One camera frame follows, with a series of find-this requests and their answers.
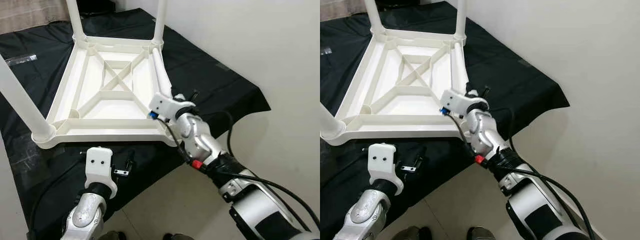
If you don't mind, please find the white plastic table top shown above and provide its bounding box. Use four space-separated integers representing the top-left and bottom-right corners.
322 27 485 147
31 34 193 150

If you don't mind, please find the black round basin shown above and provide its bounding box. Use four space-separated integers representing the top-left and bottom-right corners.
385 0 446 10
75 0 126 16

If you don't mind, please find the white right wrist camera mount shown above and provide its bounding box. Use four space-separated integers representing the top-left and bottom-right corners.
440 89 490 119
148 92 197 123

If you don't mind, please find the clear tape patch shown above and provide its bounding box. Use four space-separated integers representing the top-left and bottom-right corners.
10 135 45 176

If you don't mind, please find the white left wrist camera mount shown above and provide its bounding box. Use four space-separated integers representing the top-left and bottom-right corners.
367 143 405 196
85 146 119 197

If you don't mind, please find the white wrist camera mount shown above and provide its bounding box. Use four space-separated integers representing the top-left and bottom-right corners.
367 143 405 196
85 146 119 197
440 89 490 119
148 92 197 123

